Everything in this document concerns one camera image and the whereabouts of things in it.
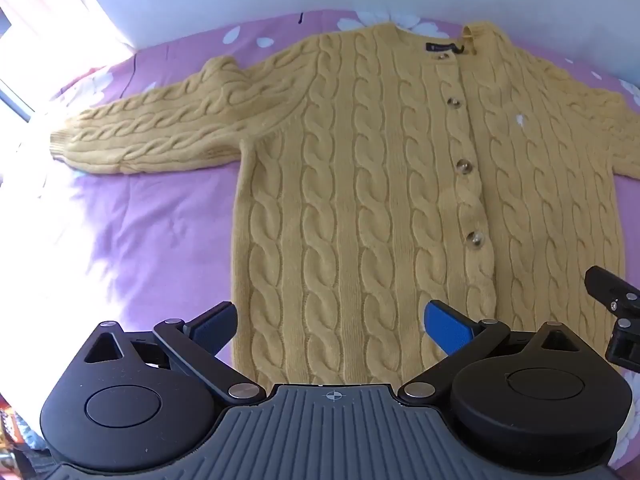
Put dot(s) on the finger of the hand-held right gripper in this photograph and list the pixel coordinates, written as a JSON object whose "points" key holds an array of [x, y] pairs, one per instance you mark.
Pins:
{"points": [[625, 347], [612, 290]]}

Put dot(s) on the colourful cloth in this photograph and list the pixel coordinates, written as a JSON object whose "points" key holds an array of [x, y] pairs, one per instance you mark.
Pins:
{"points": [[17, 427]]}

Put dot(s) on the pink floral bed sheet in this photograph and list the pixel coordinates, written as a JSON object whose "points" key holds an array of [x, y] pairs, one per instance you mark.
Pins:
{"points": [[150, 240]]}

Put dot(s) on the dark window frame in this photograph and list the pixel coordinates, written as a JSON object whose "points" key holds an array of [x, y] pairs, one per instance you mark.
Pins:
{"points": [[17, 102]]}

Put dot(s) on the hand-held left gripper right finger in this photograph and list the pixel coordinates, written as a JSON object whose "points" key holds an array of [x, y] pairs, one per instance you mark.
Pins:
{"points": [[447, 327]]}

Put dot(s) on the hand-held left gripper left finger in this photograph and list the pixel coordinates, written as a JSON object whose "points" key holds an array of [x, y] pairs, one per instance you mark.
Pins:
{"points": [[216, 327]]}

